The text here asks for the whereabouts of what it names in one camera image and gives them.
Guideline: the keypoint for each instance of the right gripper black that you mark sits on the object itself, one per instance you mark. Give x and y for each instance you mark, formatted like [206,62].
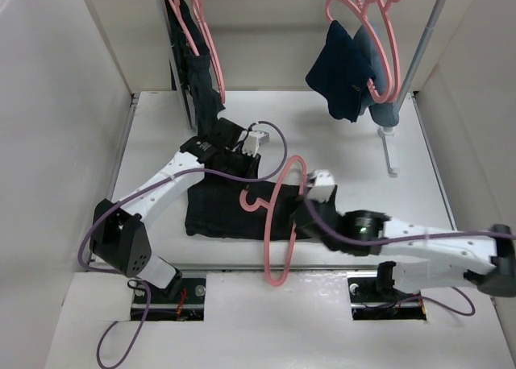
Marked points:
[330,203]

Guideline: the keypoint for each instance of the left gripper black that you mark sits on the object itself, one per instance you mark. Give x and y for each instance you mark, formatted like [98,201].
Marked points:
[251,165]

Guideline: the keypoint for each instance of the black trousers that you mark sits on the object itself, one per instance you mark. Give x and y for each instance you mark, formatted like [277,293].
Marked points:
[214,211]

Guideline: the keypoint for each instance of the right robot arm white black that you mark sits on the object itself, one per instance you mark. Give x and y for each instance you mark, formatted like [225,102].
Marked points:
[414,257]

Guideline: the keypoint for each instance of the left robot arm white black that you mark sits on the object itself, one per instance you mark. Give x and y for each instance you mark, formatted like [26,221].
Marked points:
[120,230]

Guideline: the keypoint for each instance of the dark trousers hanging left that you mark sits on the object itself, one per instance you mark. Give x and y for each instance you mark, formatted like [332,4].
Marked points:
[194,76]

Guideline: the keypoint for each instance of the navy blue trousers hanging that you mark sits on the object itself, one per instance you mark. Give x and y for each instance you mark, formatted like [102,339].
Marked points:
[340,74]

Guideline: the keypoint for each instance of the pink hanger with navy trousers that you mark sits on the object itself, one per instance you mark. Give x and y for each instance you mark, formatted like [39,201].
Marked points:
[352,6]

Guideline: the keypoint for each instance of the pink hanger with jeans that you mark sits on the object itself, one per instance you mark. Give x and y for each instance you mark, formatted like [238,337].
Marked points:
[392,73]

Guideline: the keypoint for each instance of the light blue jeans hanging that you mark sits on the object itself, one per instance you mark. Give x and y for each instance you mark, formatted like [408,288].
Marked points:
[383,114]

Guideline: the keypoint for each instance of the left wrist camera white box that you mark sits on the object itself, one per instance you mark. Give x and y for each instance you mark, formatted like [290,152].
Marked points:
[253,141]

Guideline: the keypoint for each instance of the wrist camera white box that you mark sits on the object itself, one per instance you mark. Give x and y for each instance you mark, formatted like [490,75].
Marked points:
[253,141]
[321,185]

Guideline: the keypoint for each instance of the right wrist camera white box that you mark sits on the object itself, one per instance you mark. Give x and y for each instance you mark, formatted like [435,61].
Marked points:
[321,185]

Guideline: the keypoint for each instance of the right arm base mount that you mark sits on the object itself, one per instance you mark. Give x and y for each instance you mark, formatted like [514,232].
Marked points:
[370,304]

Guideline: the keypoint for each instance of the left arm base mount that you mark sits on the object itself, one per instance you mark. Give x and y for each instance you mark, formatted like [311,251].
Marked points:
[187,305]

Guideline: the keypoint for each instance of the white clothes rack frame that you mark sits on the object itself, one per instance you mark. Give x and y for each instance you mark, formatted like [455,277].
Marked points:
[422,45]

